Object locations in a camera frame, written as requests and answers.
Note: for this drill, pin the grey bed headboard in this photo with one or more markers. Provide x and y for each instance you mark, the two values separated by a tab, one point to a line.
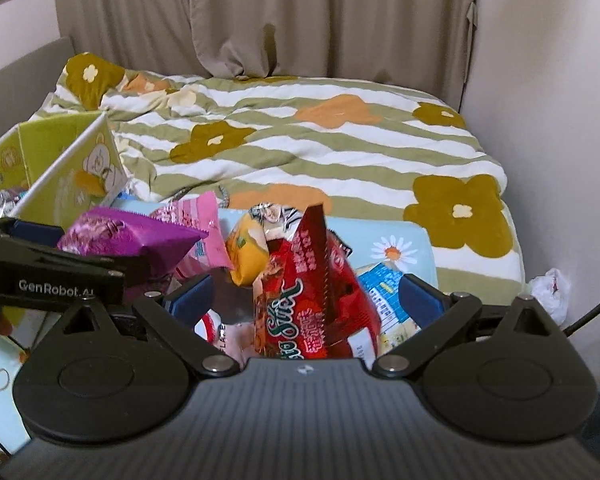
20	85

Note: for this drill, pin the green cardboard box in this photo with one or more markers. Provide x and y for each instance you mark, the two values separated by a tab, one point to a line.
45	145

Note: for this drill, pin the white and pink snack packet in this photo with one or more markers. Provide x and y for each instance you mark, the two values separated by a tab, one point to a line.
225	340

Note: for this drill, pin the blue white snack packet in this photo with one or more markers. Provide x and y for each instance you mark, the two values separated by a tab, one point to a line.
380	290

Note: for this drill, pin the purple snack packet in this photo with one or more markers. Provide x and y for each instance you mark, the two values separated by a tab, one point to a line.
130	235

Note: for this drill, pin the red snack packet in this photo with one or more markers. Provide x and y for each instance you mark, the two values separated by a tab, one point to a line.
300	300

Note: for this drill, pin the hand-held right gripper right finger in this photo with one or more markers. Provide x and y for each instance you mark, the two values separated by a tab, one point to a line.
420	300

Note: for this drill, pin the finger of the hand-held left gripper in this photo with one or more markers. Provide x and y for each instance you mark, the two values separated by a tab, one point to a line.
35	232
137	280

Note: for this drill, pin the white and yellow snack bag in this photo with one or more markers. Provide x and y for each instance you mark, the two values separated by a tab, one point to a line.
275	217

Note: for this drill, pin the beige curtain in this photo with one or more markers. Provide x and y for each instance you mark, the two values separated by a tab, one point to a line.
280	10

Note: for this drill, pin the white plastic bag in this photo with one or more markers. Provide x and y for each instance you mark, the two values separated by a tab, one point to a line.
550	290

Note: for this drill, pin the striped floral blanket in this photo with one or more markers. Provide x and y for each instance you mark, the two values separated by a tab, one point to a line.
330	160

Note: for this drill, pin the yellow orange snack packet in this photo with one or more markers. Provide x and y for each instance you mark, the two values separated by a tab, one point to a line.
247	255

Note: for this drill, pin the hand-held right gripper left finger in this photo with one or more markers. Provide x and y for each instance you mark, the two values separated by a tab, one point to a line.
192	300

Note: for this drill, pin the silvery snack packet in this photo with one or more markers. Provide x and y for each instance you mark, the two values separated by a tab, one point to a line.
7	200

